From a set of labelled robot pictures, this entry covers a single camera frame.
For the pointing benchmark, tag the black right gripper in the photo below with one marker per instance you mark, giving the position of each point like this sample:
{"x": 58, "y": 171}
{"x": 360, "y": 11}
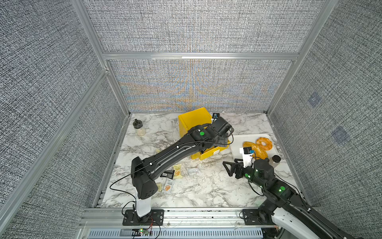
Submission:
{"x": 235, "y": 167}

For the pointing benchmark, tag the yellow plastic drawer cabinet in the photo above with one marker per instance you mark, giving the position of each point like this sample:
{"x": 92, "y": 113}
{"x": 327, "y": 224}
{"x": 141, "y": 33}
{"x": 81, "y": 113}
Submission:
{"x": 194, "y": 118}

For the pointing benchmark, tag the black cookie packet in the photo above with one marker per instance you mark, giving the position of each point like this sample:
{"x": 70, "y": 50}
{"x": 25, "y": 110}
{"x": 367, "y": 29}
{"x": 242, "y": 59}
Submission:
{"x": 168, "y": 174}

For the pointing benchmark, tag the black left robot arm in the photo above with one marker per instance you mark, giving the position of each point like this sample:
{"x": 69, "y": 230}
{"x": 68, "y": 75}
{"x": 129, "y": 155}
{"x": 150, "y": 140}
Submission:
{"x": 199, "y": 138}

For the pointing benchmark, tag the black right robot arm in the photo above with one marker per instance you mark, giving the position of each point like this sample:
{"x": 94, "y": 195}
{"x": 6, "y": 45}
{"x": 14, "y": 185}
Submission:
{"x": 283, "y": 206}

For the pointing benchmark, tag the white plastic tray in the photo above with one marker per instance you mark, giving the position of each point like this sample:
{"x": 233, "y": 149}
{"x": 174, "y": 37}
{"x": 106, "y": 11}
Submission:
{"x": 240, "y": 139}

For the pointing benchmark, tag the crumb-coated oval bread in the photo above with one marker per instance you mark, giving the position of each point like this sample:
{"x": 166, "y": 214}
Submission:
{"x": 258, "y": 150}

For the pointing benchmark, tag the glass jar black lid right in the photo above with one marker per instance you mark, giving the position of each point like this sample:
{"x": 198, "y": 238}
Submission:
{"x": 276, "y": 159}

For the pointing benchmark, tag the glass jar black lid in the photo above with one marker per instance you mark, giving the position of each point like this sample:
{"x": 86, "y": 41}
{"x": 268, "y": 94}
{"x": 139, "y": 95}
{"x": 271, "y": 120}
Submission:
{"x": 276, "y": 159}
{"x": 138, "y": 126}

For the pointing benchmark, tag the white cookie packet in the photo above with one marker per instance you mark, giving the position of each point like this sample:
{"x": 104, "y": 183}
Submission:
{"x": 193, "y": 170}
{"x": 169, "y": 184}

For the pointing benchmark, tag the yellow cookie packet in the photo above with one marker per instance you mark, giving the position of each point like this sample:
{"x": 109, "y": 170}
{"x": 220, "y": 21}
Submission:
{"x": 160, "y": 187}
{"x": 177, "y": 171}

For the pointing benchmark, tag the glass jar black lid left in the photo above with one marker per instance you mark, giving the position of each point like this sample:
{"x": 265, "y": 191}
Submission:
{"x": 138, "y": 126}

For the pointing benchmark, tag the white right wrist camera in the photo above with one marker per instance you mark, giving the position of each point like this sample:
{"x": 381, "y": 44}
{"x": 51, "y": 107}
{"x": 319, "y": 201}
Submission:
{"x": 247, "y": 153}

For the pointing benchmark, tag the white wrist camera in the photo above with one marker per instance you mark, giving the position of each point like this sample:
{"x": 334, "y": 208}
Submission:
{"x": 215, "y": 116}
{"x": 247, "y": 153}

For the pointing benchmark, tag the glazed twisted ring bread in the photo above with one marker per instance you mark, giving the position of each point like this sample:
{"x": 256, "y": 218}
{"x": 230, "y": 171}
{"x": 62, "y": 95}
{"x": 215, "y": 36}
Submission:
{"x": 265, "y": 143}

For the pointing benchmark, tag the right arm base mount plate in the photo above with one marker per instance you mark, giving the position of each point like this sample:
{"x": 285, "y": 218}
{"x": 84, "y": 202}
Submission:
{"x": 253, "y": 217}

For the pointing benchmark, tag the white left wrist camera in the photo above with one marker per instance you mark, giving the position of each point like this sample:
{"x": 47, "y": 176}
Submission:
{"x": 215, "y": 116}

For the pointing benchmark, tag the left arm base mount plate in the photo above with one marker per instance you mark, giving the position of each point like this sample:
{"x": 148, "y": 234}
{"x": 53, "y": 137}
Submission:
{"x": 155, "y": 217}

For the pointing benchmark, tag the aluminium front rail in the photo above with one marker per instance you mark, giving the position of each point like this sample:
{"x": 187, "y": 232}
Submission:
{"x": 173, "y": 218}

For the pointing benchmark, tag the white slotted cable duct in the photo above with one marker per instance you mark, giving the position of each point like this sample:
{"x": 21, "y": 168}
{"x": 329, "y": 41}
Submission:
{"x": 177, "y": 233}

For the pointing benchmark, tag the aluminium enclosure frame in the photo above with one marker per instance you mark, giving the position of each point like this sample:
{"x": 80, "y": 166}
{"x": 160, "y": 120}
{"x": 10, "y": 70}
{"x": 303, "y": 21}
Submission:
{"x": 51, "y": 59}

